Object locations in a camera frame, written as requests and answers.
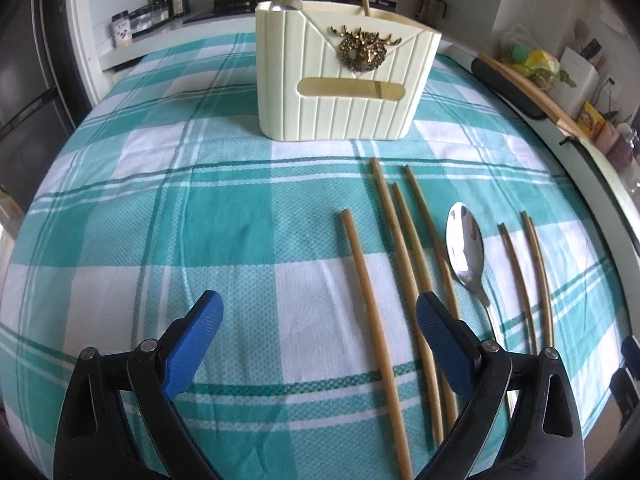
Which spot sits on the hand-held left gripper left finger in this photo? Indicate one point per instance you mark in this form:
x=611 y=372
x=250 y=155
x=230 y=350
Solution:
x=197 y=340

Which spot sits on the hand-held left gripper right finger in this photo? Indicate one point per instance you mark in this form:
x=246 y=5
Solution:
x=442 y=340

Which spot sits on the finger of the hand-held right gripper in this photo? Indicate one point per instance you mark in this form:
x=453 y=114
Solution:
x=632 y=349
x=627 y=392

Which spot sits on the steel spoon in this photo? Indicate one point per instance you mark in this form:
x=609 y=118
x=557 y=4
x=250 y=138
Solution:
x=286 y=2
x=465 y=245

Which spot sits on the cream ribbed utensil holder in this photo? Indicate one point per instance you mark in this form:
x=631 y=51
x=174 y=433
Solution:
x=345 y=105

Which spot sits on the teal checked tablecloth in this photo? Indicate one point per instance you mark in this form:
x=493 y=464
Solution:
x=175 y=220

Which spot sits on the pale green black-rimmed tray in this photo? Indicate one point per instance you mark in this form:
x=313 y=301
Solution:
x=612 y=175

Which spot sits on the dark purple cup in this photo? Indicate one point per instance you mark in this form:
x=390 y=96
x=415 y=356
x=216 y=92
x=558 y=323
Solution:
x=626 y=152

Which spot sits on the pink cup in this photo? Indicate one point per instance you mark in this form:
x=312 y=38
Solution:
x=611 y=142

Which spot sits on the yellow snack packet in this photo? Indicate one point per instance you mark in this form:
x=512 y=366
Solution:
x=590 y=120

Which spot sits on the wooden cutting board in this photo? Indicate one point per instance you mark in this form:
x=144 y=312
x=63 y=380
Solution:
x=545 y=100

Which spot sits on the black rolled mat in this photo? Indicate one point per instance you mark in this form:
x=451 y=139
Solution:
x=510 y=87

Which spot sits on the yellow green plastic bag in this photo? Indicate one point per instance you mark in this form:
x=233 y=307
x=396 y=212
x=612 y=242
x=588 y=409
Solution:
x=537 y=62

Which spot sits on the spice jar white label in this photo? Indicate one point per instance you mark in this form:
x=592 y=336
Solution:
x=121 y=30

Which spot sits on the grey refrigerator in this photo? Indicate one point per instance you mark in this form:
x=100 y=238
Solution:
x=35 y=60

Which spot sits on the clear spice jar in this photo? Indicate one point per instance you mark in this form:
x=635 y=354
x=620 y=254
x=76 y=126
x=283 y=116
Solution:
x=141 y=19

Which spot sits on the glass french press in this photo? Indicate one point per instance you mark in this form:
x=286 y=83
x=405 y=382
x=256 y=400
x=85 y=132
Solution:
x=432 y=12

